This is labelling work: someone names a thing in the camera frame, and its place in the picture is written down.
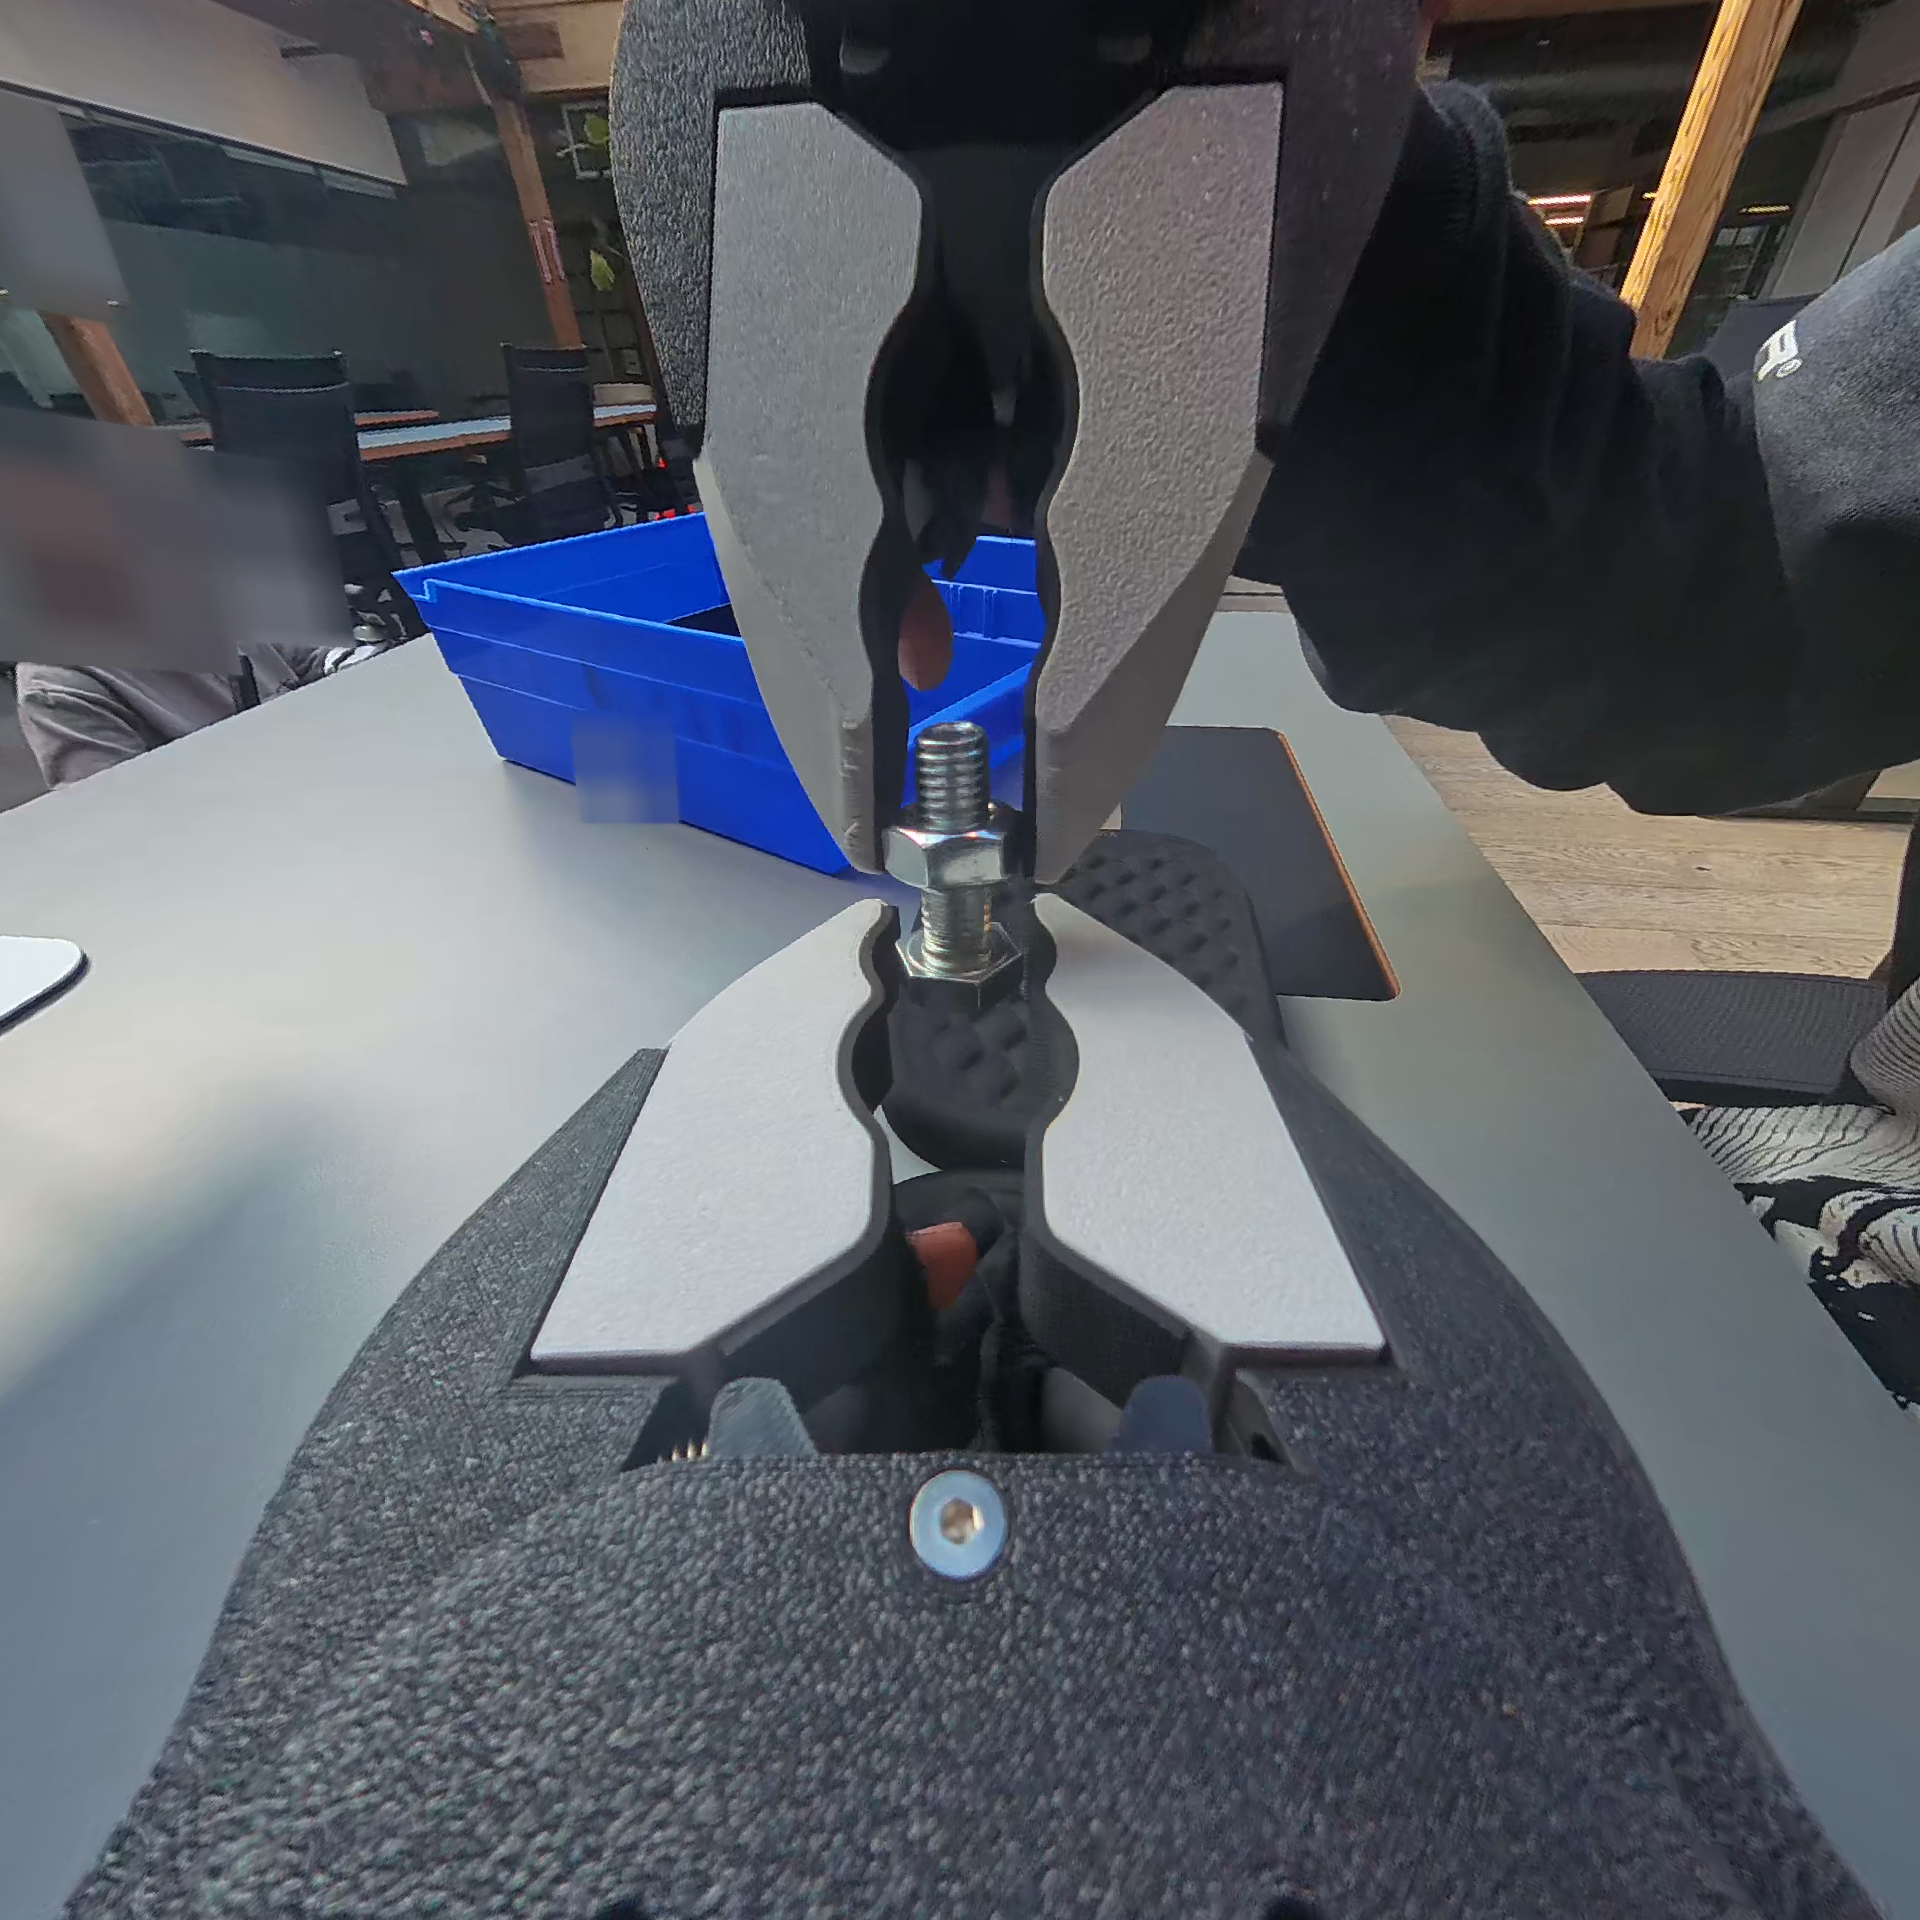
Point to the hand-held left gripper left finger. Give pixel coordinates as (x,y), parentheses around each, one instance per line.
(721,1202)

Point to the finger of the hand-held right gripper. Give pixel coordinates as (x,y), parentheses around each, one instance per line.
(1171,375)
(796,375)

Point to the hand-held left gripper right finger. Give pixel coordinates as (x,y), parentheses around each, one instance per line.
(1201,1202)

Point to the blue divided parts bin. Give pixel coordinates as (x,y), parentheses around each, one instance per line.
(599,661)

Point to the silver hex nut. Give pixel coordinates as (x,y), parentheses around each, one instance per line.
(945,854)

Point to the silver hex bolt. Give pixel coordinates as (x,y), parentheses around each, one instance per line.
(955,764)

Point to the person's right forearm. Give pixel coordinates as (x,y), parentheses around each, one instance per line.
(1501,452)

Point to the person's left hand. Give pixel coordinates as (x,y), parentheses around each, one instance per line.
(950,1261)

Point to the person's right hand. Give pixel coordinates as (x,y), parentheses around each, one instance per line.
(926,639)

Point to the green hanging plant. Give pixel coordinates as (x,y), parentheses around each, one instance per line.
(599,271)

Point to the black office chair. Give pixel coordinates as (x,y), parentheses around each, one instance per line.
(285,436)
(556,436)

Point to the dark bin divider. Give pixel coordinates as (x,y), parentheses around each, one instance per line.
(706,618)

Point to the wooden pillar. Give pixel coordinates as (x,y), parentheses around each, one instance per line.
(534,226)
(99,370)
(1711,149)

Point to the grey desk with wooden edge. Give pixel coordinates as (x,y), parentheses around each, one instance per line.
(435,436)

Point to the black mesh chair seat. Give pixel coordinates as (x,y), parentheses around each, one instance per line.
(1741,1037)

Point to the black white patterned pants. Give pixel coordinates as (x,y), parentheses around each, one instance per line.
(1829,1214)

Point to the white document stand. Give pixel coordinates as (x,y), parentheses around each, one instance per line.
(38,983)

